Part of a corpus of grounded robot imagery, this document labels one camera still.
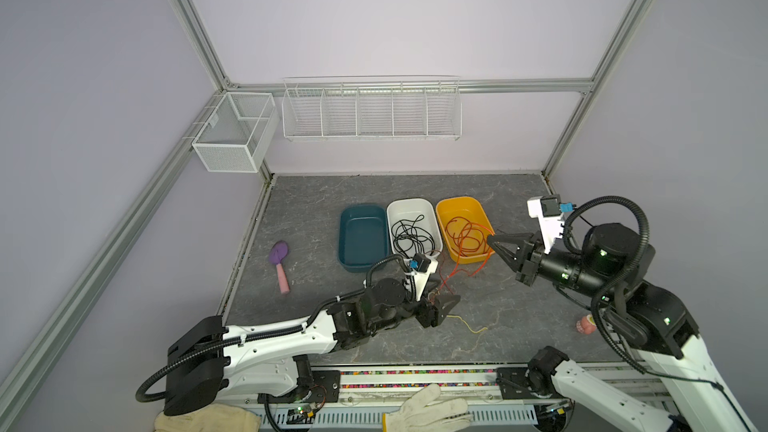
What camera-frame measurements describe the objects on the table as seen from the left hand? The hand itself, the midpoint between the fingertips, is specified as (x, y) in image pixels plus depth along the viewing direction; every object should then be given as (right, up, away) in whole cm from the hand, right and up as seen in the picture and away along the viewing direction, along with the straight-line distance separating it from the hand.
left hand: (450, 297), depth 67 cm
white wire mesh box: (-68, +44, +35) cm, 88 cm away
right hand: (+5, +14, -12) cm, 20 cm away
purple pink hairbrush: (-51, +5, +29) cm, 59 cm away
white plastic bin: (-11, +19, +38) cm, 44 cm away
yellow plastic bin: (+11, +20, +36) cm, 43 cm away
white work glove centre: (-6, -29, +2) cm, 29 cm away
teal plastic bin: (-23, +10, +33) cm, 42 cm away
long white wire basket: (-21, +53, +31) cm, 65 cm away
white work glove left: (-56, -29, +2) cm, 63 cm away
